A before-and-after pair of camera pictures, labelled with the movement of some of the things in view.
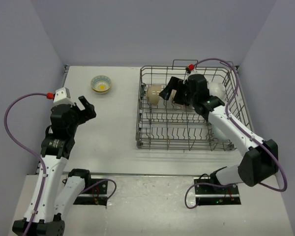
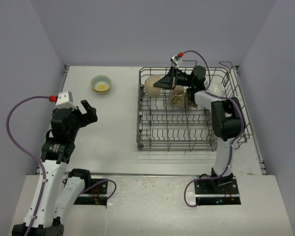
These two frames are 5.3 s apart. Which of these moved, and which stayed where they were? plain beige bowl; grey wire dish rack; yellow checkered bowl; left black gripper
Moved: plain beige bowl
Stayed: left black gripper; grey wire dish rack; yellow checkered bowl
